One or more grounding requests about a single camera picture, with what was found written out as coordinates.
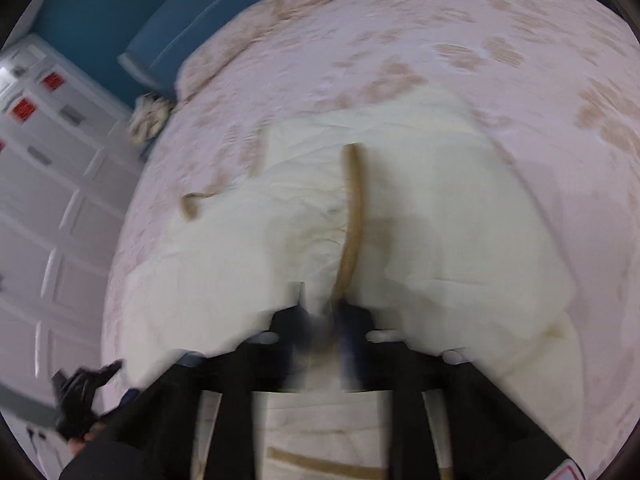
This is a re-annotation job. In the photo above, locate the white wardrobe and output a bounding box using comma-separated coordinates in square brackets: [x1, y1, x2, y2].
[0, 32, 147, 461]

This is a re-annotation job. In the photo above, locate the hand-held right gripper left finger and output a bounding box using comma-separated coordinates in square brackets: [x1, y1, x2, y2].
[60, 304, 315, 480]

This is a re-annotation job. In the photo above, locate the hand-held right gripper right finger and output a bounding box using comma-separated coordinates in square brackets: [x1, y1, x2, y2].
[331, 301, 587, 480]

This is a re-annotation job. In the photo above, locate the bed with pink floral bedspread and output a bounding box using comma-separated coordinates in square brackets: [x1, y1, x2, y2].
[100, 0, 640, 480]

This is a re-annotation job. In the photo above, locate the blue upholstered headboard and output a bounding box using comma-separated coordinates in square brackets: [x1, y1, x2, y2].
[117, 0, 361, 111]

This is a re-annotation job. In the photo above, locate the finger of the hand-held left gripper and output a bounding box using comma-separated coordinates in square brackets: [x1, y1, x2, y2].
[51, 359, 138, 442]

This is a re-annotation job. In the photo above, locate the cream quilt with tan trim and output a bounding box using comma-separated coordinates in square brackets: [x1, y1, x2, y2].
[117, 85, 587, 480]

